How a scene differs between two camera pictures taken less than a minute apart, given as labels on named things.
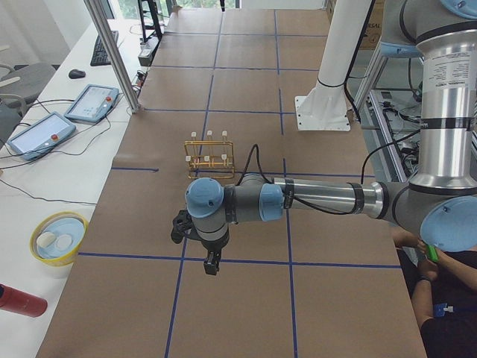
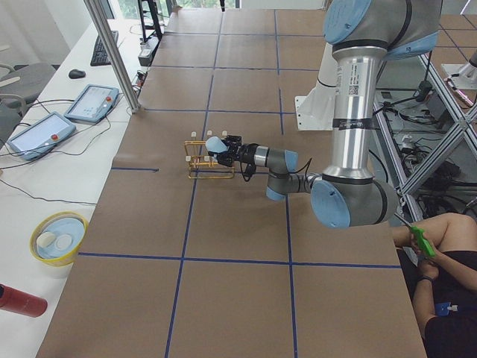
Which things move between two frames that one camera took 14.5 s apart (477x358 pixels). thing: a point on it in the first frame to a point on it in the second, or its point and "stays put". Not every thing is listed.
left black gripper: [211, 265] to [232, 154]
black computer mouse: [76, 74] stays put
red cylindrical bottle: [22, 303] stays put
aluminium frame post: [133, 104] stays put
